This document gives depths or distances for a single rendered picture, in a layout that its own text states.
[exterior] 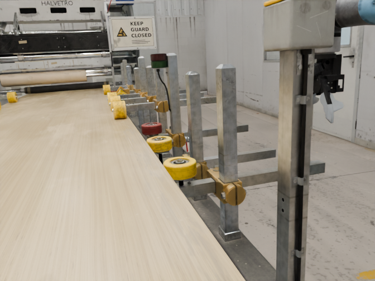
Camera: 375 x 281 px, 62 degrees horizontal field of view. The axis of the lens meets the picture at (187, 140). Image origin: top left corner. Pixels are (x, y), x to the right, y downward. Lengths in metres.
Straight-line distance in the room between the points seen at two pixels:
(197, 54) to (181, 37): 0.70
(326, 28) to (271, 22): 0.07
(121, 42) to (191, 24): 6.89
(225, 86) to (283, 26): 0.28
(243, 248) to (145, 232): 0.37
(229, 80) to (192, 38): 9.49
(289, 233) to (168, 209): 0.20
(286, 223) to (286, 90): 0.21
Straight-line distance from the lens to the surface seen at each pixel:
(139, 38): 3.48
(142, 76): 1.92
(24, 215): 0.62
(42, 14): 3.80
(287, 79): 0.48
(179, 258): 0.43
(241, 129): 1.36
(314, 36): 0.47
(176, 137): 1.19
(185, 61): 10.11
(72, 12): 3.78
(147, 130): 1.21
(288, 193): 0.52
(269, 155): 1.15
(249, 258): 0.77
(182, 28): 10.15
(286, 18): 0.46
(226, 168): 0.75
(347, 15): 0.98
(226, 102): 0.71
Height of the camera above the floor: 1.15
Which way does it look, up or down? 15 degrees down
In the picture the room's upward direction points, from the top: 3 degrees counter-clockwise
